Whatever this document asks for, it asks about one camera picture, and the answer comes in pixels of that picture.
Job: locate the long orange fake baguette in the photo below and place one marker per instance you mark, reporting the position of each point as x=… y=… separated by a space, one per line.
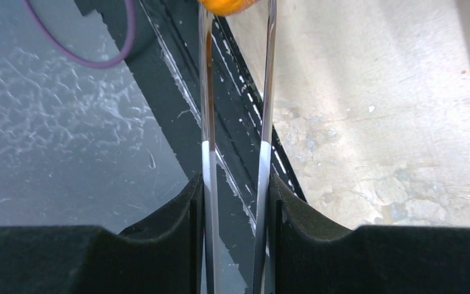
x=225 y=8

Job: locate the metal tongs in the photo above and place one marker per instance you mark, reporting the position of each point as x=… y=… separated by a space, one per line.
x=208 y=149

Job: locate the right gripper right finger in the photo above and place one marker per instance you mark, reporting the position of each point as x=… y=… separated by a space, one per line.
x=310 y=253

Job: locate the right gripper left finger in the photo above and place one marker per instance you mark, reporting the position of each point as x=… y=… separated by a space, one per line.
x=161 y=253

